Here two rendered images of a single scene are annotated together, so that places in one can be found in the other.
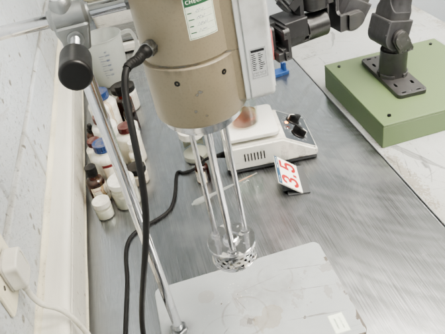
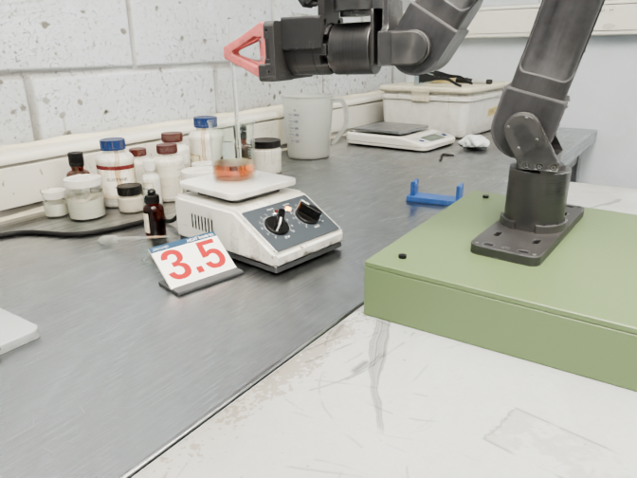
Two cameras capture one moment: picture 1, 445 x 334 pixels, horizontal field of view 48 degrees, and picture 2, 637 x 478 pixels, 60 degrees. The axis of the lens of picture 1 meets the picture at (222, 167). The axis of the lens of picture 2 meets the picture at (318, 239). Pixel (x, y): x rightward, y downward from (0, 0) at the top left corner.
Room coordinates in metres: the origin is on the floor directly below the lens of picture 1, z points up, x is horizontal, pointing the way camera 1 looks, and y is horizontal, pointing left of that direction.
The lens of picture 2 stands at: (0.43, -0.65, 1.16)
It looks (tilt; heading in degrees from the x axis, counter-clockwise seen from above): 19 degrees down; 41
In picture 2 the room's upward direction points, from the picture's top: 1 degrees counter-clockwise
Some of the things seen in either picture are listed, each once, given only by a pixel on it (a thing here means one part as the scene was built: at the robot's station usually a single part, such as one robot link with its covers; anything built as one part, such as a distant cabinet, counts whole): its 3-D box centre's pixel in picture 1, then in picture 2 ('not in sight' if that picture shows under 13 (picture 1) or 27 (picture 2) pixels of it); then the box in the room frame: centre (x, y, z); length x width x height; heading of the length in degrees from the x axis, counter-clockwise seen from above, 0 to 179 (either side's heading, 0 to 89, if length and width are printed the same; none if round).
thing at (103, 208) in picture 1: (103, 207); (55, 202); (0.81, 0.26, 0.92); 0.04 x 0.04 x 0.04
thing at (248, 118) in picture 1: (244, 107); (234, 151); (0.92, -0.07, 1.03); 0.07 x 0.06 x 0.08; 104
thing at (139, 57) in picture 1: (136, 60); not in sight; (0.43, 0.06, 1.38); 0.03 x 0.01 x 0.01; 153
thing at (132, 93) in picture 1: (125, 97); (265, 156); (1.26, 0.23, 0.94); 0.07 x 0.07 x 0.07
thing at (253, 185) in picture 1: (250, 183); (160, 251); (0.80, -0.05, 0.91); 0.06 x 0.06 x 0.02
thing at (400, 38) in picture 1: (393, 37); (535, 137); (1.02, -0.44, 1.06); 0.09 x 0.06 x 0.06; 16
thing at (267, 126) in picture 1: (247, 123); (238, 182); (0.92, -0.07, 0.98); 0.12 x 0.12 x 0.01; 0
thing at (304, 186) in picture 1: (291, 173); (196, 261); (0.79, -0.14, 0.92); 0.09 x 0.06 x 0.04; 175
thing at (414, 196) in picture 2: (270, 71); (436, 192); (1.27, -0.19, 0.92); 0.10 x 0.03 x 0.04; 103
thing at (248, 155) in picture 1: (261, 137); (252, 216); (0.92, -0.10, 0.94); 0.22 x 0.13 x 0.08; 90
